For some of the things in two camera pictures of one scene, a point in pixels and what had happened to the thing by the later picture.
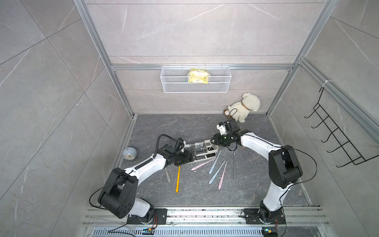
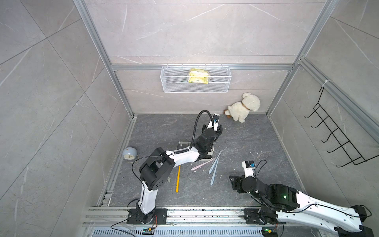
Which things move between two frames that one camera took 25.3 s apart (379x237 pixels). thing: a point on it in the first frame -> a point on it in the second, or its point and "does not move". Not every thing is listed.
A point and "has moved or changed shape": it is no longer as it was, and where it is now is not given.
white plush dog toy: [239, 110] does not move
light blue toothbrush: [216, 173] has moved or changed shape
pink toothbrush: [196, 167] does not move
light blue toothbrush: [213, 165] does not move
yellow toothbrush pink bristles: [178, 179] does not move
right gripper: [216, 138] -> [237, 179]
